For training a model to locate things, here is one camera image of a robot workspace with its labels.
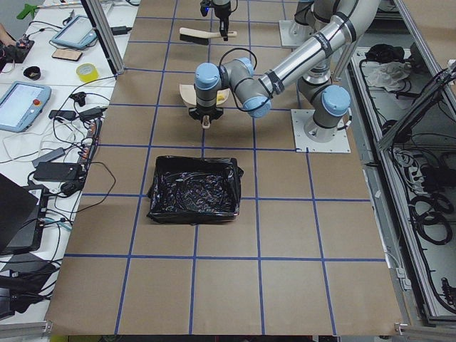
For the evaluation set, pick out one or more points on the pink bin with black liner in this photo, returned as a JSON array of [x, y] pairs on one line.
[[195, 190]]

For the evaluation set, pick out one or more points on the yellow tape roll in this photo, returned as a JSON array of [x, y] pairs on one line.
[[87, 72]]

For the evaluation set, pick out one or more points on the blue teach pendant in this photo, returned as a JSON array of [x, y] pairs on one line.
[[21, 104], [77, 34]]

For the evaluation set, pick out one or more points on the black small bowl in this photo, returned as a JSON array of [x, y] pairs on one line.
[[32, 73]]

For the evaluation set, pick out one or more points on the brown smartphone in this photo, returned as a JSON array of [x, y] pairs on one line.
[[67, 55]]

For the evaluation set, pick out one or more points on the white hand brush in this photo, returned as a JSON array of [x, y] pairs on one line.
[[203, 37]]

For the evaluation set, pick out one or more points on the blue teach pendant near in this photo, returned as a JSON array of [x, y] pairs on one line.
[[21, 104]]

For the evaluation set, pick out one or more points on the aluminium frame post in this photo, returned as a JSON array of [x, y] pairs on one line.
[[100, 25]]

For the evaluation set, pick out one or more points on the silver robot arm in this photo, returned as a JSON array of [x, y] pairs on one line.
[[334, 24], [221, 2]]

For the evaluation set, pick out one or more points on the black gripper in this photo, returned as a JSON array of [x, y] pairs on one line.
[[206, 112], [221, 13]]

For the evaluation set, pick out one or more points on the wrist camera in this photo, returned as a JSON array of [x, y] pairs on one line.
[[204, 7]]

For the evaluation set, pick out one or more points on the black laptop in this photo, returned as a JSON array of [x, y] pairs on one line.
[[23, 210]]

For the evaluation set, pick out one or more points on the white crumpled cloth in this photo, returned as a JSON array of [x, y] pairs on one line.
[[390, 76]]

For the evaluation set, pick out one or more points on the blue teach pendant far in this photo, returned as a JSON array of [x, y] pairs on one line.
[[77, 34]]

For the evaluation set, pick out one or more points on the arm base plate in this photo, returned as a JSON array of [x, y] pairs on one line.
[[292, 34], [309, 137]]

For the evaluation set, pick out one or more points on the black power adapter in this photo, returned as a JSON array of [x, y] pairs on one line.
[[57, 171]]

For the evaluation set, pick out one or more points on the white plastic dustpan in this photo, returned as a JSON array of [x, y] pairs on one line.
[[188, 95]]

